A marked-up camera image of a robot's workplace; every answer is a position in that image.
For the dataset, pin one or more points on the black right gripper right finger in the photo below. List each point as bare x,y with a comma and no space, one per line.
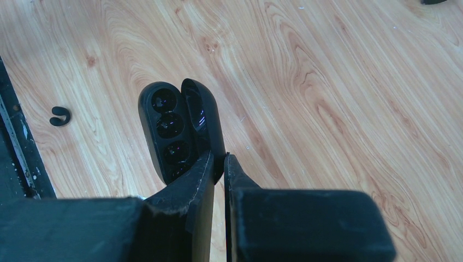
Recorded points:
300,224

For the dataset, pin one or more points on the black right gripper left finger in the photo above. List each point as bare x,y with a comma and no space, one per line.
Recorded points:
172,225

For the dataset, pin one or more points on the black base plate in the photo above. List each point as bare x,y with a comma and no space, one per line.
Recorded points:
23,174

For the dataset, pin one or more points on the black earbud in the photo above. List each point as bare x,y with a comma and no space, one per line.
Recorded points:
62,116

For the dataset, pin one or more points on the black earbuds charging case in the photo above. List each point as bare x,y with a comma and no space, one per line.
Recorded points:
179,125

